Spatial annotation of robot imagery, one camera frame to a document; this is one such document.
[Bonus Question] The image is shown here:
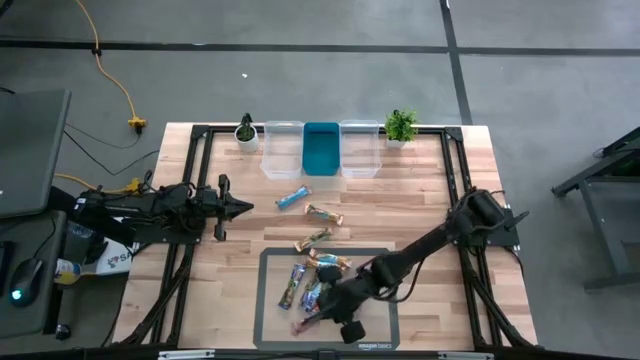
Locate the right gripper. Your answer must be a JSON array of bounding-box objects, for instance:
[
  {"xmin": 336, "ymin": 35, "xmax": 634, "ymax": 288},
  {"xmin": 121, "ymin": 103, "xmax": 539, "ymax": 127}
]
[{"xmin": 298, "ymin": 265, "xmax": 374, "ymax": 346}]

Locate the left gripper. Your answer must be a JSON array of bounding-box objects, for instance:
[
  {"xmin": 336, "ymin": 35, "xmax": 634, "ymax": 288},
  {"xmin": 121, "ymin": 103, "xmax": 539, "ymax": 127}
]
[{"xmin": 200, "ymin": 173, "xmax": 255, "ymax": 242}]

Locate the red granola bar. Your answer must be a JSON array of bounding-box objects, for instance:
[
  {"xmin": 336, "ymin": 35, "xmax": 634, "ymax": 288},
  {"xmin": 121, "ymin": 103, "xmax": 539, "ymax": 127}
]
[{"xmin": 290, "ymin": 315, "xmax": 329, "ymax": 336}]

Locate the blue green granola bar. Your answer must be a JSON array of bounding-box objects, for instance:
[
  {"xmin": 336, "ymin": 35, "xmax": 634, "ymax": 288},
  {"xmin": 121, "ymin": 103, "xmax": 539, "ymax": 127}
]
[
  {"xmin": 298, "ymin": 282, "xmax": 324, "ymax": 316},
  {"xmin": 307, "ymin": 274, "xmax": 326, "ymax": 301},
  {"xmin": 277, "ymin": 262, "xmax": 307, "ymax": 311}
]

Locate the bright blue granola bar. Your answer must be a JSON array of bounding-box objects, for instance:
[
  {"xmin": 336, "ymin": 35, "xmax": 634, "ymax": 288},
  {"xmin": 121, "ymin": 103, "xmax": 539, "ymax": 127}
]
[{"xmin": 274, "ymin": 184, "xmax": 314, "ymax": 211}]

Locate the small green snack bar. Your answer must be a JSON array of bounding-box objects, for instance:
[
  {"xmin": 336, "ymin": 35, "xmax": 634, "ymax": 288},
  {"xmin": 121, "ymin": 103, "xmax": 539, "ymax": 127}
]
[{"xmin": 293, "ymin": 227, "xmax": 334, "ymax": 253}]

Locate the grey-bordered beige silicone mat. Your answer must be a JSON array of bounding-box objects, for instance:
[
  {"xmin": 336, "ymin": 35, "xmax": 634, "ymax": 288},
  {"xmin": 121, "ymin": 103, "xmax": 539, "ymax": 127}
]
[{"xmin": 252, "ymin": 246, "xmax": 401, "ymax": 352}]

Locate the dark plant in white pot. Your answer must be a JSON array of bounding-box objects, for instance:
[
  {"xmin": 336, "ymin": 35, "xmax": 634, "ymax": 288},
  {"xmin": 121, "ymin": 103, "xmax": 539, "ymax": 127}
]
[{"xmin": 233, "ymin": 112, "xmax": 261, "ymax": 154}]

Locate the clear plastic bin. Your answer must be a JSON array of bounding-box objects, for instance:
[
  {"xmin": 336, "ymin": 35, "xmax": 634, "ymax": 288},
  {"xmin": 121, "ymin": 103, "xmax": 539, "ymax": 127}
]
[
  {"xmin": 259, "ymin": 119, "xmax": 305, "ymax": 180},
  {"xmin": 338, "ymin": 119, "xmax": 383, "ymax": 180}
]

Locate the teal plastic bin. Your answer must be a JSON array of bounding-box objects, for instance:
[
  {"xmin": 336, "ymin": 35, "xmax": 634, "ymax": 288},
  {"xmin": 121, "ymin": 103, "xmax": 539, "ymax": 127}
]
[{"xmin": 301, "ymin": 121, "xmax": 342, "ymax": 177}]

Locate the white printed box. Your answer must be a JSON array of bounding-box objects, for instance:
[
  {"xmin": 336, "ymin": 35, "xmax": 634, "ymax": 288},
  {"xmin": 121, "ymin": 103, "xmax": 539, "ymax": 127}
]
[{"xmin": 79, "ymin": 238, "xmax": 141, "ymax": 277}]

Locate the leafy green plant white pot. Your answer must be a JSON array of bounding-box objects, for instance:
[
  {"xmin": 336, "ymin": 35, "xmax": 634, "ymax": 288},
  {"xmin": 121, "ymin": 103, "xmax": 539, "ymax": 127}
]
[{"xmin": 383, "ymin": 108, "xmax": 419, "ymax": 150}]

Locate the yellow white bottle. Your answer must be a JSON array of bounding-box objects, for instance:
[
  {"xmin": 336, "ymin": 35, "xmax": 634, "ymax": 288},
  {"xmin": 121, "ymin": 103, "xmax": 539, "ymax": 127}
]
[{"xmin": 53, "ymin": 257, "xmax": 84, "ymax": 286}]

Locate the grey monitor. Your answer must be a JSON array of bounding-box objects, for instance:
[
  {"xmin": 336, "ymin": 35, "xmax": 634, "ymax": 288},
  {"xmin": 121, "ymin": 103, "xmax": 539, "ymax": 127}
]
[{"xmin": 0, "ymin": 88, "xmax": 72, "ymax": 220}]

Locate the black mouse with blue light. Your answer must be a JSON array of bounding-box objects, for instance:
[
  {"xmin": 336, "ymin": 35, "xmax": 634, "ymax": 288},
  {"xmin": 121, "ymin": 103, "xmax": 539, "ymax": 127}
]
[{"xmin": 8, "ymin": 257, "xmax": 45, "ymax": 307}]

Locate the dark grey desk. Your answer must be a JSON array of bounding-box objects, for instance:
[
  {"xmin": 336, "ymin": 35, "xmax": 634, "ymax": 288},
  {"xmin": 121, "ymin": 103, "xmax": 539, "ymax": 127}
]
[{"xmin": 0, "ymin": 209, "xmax": 69, "ymax": 339}]

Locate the black keyboard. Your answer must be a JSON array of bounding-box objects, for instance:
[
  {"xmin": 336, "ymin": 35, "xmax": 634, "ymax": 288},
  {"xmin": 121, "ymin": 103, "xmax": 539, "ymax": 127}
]
[{"xmin": 0, "ymin": 239, "xmax": 16, "ymax": 299}]

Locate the black metal table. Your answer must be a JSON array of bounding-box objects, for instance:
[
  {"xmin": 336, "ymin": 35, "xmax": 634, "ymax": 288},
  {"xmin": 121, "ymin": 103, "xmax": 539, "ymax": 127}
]
[{"xmin": 551, "ymin": 124, "xmax": 640, "ymax": 292}]

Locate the short yellow cable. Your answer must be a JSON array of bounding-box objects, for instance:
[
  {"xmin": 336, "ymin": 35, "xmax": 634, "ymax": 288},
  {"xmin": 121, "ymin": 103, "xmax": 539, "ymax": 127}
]
[{"xmin": 53, "ymin": 172, "xmax": 144, "ymax": 196}]

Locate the thin black floor cable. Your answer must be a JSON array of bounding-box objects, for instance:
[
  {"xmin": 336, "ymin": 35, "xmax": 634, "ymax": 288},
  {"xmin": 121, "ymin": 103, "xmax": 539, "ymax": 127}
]
[{"xmin": 63, "ymin": 122, "xmax": 161, "ymax": 177}]

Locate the silver bracket strip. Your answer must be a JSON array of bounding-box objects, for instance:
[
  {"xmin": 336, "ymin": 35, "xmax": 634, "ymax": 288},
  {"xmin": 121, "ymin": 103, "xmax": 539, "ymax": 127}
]
[
  {"xmin": 437, "ymin": 351, "xmax": 496, "ymax": 360},
  {"xmin": 157, "ymin": 349, "xmax": 216, "ymax": 360}
]

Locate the long yellow extension cable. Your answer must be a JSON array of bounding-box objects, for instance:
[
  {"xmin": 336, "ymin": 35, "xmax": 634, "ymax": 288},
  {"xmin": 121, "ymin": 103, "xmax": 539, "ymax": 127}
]
[{"xmin": 74, "ymin": 0, "xmax": 139, "ymax": 121}]

